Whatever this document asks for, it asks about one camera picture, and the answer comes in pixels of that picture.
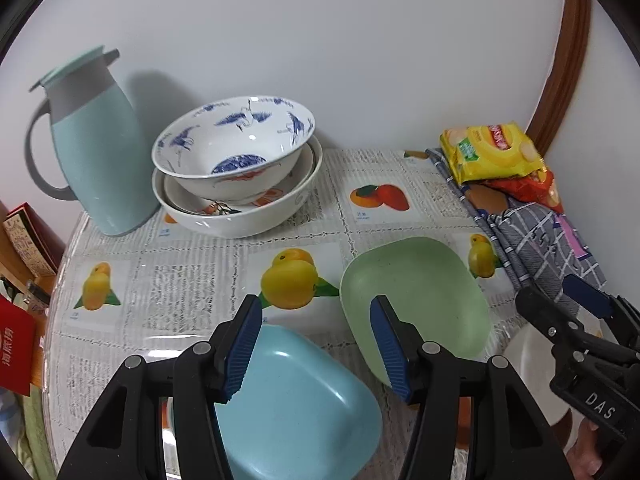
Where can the orange red snack bag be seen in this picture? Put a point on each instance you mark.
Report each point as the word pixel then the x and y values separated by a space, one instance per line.
pixel 538 187

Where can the brown wooden door frame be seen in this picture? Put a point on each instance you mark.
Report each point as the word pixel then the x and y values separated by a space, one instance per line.
pixel 561 83

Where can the red patterned white plate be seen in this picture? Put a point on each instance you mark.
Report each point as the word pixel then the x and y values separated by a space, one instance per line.
pixel 176 196

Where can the white round porcelain bowl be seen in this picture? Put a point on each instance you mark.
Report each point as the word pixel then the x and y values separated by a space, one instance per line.
pixel 530 355

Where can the grey checked folded cloth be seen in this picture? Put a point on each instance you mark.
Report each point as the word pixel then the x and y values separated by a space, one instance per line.
pixel 537 246

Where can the yellow snack bag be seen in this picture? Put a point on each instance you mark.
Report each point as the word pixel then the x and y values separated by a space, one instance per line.
pixel 489 152

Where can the green square plastic plate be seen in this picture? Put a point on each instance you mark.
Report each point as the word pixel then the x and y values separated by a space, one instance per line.
pixel 428 286

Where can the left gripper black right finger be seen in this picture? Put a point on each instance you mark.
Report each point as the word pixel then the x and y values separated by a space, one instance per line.
pixel 509 436

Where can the large white serving bowl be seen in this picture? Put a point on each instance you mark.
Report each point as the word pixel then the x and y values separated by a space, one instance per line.
pixel 248 223

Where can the person's right hand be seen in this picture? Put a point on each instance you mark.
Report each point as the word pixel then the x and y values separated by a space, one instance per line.
pixel 583 457

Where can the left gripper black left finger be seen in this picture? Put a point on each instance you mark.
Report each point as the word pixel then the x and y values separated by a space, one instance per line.
pixel 122 437

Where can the fruit print lace tablecloth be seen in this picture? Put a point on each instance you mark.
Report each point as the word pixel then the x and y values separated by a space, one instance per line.
pixel 157 290

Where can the red box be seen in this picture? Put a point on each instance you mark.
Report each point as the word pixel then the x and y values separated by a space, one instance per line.
pixel 17 332

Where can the light teal thermos jug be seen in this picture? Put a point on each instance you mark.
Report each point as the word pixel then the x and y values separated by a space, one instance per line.
pixel 103 154

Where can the blue crane porcelain bowl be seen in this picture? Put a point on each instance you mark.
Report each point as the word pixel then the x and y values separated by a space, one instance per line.
pixel 235 149

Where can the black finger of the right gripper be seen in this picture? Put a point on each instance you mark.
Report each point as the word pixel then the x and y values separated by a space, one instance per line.
pixel 621 317
pixel 550 317

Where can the blue square plastic plate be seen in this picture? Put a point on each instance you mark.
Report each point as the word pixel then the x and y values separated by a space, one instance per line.
pixel 299 414

